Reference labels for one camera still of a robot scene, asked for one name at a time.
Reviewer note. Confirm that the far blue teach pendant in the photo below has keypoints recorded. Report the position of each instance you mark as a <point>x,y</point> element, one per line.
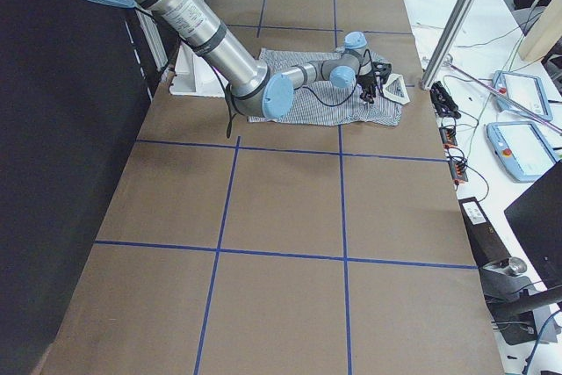
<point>526,90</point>

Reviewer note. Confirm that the black box with label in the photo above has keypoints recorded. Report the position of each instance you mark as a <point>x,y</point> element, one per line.
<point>487,247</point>

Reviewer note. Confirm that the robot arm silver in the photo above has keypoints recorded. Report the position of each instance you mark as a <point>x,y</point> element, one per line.
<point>253,88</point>

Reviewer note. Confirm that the long metal rod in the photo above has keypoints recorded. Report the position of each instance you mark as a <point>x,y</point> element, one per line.
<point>504,98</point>

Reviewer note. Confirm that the black clamp tool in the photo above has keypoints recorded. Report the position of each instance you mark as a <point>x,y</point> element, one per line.
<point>443,102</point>

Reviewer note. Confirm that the aluminium frame post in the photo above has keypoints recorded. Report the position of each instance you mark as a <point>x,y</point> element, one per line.
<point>450,32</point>

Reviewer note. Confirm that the striped polo shirt white collar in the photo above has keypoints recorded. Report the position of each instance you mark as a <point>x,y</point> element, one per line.
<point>322,104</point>

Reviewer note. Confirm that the black monitor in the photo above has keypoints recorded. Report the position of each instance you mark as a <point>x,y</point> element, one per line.
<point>535,219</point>

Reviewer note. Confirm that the wooden board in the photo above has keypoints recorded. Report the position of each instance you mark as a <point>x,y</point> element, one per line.
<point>544,34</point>

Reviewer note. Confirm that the near blue teach pendant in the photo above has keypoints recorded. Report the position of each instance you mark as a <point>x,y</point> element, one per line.
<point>522,149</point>

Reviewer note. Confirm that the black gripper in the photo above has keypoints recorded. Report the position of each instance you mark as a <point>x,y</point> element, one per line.
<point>366,82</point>

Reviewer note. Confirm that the blue teach pendant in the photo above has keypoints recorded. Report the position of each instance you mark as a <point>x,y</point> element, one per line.
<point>522,149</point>
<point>526,90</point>

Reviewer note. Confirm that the orange black connector block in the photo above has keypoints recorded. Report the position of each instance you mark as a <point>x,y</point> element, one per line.
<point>448,136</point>

